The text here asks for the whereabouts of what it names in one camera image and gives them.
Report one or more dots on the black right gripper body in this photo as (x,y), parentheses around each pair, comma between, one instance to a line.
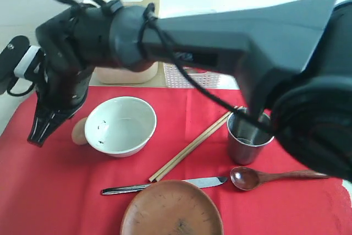
(60,93)

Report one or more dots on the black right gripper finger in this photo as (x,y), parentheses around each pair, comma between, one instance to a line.
(45,122)

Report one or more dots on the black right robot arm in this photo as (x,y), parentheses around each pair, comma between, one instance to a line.
(293,59)

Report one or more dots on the brown egg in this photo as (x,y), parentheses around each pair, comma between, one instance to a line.
(78,132)

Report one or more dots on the red table mat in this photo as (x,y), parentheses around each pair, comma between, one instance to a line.
(55,189)

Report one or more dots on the white enamel bowl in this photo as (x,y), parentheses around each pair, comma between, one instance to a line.
(121,126)

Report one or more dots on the cream plastic bin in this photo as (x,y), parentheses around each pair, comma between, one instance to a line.
(123,40)

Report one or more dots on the upper wooden chopstick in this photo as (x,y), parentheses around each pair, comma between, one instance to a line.
(192,144)

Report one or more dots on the white woven plastic basket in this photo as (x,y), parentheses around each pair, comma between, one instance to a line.
(209,80)

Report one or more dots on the brown wooden plate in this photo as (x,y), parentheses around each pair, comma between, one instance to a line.
(172,207)

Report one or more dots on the steel table knife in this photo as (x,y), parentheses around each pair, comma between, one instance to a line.
(206,182)

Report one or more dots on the stainless steel cup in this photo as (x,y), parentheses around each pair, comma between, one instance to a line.
(245,141)

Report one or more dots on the dark wooden spoon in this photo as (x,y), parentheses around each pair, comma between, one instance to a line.
(246,179)

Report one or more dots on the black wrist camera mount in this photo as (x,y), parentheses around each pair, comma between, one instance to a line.
(20,60)

